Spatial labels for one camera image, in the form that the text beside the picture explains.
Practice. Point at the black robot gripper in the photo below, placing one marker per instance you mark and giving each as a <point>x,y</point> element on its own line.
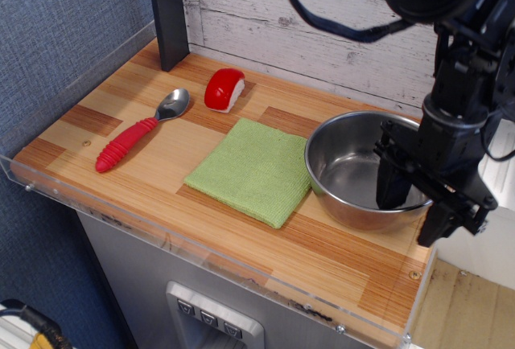
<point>441,156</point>

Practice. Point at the stainless steel pot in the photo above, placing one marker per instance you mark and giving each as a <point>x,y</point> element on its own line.
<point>343,168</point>

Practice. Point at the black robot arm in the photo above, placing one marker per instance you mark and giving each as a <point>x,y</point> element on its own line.
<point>476,33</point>

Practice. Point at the green towel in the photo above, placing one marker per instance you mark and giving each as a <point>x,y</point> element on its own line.
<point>257,170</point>

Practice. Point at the red toy sushi piece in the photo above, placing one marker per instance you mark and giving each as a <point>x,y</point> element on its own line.
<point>223,90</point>

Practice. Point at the grey toy fridge dispenser panel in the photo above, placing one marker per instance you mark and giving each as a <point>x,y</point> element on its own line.
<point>201,322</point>

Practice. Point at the clear acrylic table guard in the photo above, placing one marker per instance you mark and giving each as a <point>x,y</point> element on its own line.
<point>299,281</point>

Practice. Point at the red-handled metal spoon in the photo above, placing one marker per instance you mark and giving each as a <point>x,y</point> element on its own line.
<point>172,106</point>

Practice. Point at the dark grey vertical post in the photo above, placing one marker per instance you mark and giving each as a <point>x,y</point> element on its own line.
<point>171,32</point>

